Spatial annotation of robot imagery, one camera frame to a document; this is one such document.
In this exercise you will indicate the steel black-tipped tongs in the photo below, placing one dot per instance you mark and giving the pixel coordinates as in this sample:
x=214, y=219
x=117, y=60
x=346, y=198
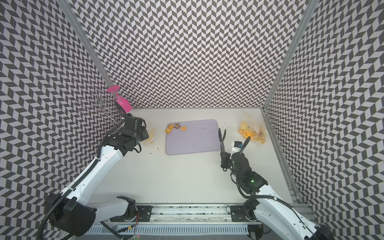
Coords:
x=225, y=157

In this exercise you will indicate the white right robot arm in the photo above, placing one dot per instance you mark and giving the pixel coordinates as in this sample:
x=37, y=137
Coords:
x=264, y=204

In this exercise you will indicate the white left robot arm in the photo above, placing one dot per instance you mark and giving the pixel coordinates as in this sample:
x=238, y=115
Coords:
x=71, y=210

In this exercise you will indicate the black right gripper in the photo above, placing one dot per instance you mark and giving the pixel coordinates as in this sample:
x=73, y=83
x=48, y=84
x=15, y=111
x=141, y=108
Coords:
x=224, y=160

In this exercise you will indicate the pink upside-down wine glass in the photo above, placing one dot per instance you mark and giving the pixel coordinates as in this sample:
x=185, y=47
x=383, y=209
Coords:
x=124, y=103

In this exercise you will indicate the lilac plastic tray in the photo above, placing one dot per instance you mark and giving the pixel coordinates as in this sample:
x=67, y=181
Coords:
x=200, y=136

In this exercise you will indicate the chrome glass drying rack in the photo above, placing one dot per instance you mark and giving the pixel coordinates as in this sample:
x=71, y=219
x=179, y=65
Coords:
x=101, y=102

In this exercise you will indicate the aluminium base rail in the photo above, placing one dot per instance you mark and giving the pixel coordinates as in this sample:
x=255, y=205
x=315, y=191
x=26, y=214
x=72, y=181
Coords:
x=196, y=214

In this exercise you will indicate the clear resealable bag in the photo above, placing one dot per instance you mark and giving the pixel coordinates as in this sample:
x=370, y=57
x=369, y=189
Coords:
x=262, y=135

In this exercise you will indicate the clear bag yellow chick print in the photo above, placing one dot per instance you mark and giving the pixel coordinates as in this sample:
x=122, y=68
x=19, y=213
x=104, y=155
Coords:
x=150, y=141

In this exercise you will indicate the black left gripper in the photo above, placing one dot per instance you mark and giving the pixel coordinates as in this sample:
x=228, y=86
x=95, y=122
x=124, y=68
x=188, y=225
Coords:
x=145, y=135

